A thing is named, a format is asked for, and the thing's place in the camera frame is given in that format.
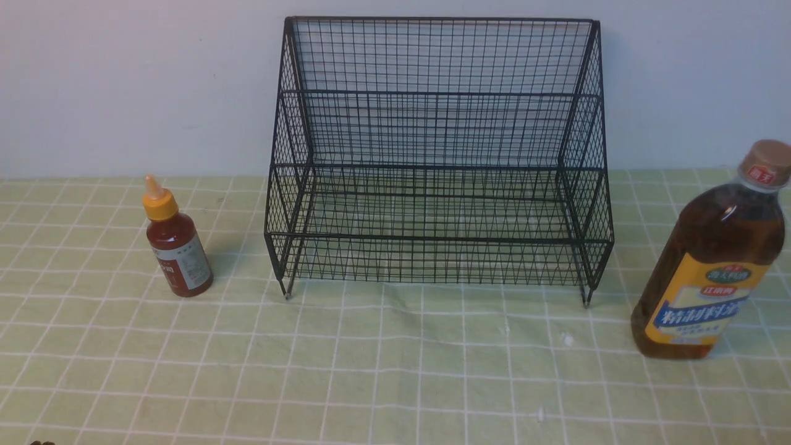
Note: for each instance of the small red sauce bottle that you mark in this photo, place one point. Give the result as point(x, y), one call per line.
point(175, 242)

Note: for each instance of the large cooking wine bottle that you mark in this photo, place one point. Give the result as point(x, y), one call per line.
point(720, 248)

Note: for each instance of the black wire mesh rack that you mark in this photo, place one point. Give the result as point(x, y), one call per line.
point(440, 150)

